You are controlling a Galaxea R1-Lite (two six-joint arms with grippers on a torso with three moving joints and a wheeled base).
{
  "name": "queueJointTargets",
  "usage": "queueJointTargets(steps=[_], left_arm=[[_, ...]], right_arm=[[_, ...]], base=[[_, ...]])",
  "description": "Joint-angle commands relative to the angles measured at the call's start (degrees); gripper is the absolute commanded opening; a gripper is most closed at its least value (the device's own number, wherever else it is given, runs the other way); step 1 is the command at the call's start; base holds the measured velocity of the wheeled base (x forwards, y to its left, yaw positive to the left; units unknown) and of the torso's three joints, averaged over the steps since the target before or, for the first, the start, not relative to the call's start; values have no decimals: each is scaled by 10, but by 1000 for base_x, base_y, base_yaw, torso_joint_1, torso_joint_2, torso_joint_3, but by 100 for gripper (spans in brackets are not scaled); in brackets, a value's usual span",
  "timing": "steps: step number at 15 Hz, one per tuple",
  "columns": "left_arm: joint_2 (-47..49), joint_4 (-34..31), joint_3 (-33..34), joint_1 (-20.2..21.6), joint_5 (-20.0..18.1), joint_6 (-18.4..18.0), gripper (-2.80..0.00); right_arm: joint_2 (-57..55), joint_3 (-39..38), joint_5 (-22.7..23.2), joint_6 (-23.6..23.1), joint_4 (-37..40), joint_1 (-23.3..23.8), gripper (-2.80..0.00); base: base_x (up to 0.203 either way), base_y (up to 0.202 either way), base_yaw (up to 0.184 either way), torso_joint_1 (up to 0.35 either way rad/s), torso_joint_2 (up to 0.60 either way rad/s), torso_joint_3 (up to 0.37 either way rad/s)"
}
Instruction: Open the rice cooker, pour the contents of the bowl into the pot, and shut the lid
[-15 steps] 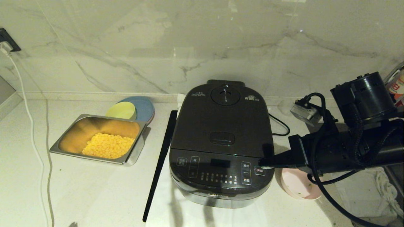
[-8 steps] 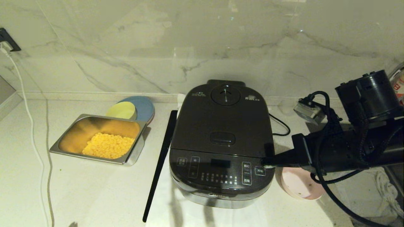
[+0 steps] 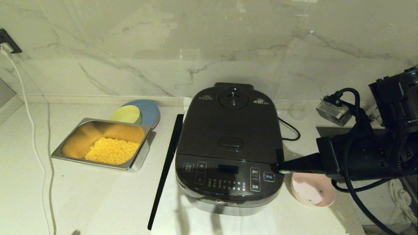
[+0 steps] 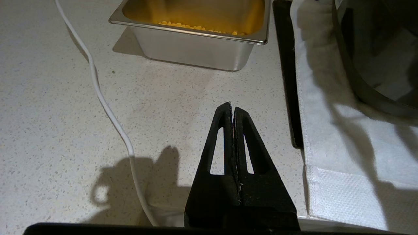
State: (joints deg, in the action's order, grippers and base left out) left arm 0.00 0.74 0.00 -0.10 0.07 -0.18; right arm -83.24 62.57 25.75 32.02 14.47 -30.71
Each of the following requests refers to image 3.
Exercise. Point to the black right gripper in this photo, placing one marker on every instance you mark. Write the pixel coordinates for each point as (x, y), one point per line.
(328, 156)

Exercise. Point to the pink bowl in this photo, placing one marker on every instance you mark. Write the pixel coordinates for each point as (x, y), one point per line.
(310, 192)

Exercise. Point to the black rice cooker lid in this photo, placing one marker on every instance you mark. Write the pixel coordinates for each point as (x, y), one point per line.
(228, 127)

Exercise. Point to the clear glass cup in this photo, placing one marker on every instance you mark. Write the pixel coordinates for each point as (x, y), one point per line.
(296, 111)

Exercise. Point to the grey white dish cloth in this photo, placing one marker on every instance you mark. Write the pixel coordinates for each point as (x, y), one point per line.
(400, 202)

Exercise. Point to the long black flat strip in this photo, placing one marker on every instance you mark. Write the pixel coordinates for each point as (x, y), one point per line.
(165, 169)

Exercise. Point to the blue plate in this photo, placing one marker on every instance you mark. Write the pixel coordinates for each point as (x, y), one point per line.
(151, 111)

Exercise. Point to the pale yellow plate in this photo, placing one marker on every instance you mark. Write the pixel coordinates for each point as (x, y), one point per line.
(125, 114)

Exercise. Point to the yellow corn kernels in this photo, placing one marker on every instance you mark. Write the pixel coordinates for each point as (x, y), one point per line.
(111, 150)

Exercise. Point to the stainless steel food pan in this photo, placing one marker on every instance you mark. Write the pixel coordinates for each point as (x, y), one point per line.
(81, 133)

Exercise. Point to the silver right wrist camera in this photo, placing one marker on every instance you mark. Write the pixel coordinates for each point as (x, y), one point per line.
(334, 111)

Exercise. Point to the white wall plug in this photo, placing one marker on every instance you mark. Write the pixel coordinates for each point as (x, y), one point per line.
(6, 49)

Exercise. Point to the black wall socket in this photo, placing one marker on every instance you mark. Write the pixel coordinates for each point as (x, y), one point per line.
(5, 36)

